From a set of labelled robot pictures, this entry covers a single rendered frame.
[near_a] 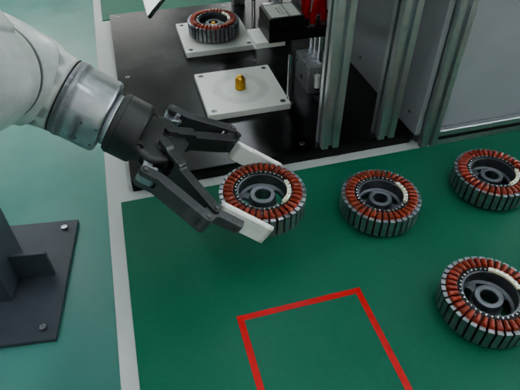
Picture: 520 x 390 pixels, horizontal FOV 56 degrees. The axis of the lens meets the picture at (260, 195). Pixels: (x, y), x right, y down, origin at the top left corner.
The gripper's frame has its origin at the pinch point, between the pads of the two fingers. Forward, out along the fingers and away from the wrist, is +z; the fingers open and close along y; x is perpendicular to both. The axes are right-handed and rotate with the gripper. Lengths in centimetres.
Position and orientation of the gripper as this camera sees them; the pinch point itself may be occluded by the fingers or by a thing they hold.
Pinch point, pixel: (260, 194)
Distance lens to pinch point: 63.1
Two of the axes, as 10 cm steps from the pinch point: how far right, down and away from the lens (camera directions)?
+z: 8.6, 4.4, 2.7
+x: 5.0, -5.9, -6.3
